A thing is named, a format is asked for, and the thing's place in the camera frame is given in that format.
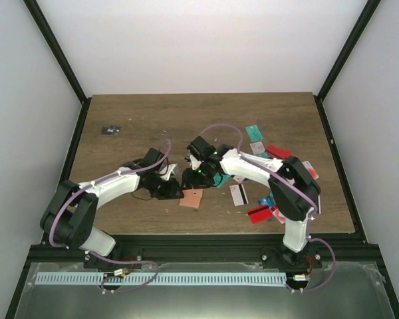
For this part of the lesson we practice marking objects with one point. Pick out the white stripe card right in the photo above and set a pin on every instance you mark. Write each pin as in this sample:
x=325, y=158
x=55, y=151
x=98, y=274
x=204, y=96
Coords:
x=238, y=194

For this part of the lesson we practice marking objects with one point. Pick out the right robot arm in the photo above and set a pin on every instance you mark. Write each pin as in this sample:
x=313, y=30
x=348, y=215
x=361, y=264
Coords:
x=294, y=190

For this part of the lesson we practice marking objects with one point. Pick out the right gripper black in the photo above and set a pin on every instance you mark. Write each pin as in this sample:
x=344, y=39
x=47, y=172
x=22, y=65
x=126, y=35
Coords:
x=190, y=181

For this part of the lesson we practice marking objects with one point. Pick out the red card black stripe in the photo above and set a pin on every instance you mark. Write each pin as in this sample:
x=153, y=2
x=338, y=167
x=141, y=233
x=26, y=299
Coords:
x=259, y=214

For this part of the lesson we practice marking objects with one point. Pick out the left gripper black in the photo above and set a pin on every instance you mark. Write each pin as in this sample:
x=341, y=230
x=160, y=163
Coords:
x=170, y=194

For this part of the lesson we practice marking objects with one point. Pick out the white floral card upper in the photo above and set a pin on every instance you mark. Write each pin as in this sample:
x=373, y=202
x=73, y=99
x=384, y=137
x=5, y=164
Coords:
x=257, y=148

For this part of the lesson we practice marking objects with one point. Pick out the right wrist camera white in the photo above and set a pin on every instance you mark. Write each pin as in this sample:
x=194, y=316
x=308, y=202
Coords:
x=194, y=163

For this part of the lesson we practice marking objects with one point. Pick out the frame post black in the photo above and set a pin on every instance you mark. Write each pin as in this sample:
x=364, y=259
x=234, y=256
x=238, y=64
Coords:
x=45, y=29
x=355, y=34

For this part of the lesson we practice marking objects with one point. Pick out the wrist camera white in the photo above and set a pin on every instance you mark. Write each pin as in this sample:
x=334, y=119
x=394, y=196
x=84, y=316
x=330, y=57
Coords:
x=194, y=163
x=169, y=171

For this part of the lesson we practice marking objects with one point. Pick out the left frame post black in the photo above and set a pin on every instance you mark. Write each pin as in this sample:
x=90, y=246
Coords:
x=45, y=29

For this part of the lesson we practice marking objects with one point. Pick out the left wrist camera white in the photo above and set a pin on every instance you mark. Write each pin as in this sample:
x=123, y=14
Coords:
x=169, y=171

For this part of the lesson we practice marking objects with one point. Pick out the red card top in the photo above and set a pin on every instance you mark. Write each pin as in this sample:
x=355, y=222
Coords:
x=278, y=153

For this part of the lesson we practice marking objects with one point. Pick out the black aluminium front rail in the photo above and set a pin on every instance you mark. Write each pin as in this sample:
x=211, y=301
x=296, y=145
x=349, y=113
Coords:
x=350, y=247

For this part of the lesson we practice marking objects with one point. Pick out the teal VIP card lower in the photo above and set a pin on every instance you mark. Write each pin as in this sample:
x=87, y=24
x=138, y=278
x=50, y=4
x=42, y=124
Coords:
x=220, y=179

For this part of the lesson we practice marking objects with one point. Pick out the light blue slotted strip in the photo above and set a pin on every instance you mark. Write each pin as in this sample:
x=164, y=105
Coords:
x=164, y=279

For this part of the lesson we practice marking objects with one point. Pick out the pink leather card holder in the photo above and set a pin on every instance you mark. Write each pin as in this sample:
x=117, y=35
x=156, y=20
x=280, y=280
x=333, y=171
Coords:
x=192, y=198

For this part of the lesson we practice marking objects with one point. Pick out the teal card far top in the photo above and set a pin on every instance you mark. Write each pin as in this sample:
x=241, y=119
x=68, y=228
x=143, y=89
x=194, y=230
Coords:
x=254, y=133

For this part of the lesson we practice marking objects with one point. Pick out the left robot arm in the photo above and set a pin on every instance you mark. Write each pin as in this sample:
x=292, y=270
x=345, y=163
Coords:
x=69, y=217

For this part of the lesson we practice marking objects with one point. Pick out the right frame post black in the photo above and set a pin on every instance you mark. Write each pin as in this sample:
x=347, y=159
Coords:
x=355, y=34

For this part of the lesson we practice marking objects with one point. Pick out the small black tag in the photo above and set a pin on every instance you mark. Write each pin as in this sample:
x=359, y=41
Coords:
x=110, y=130

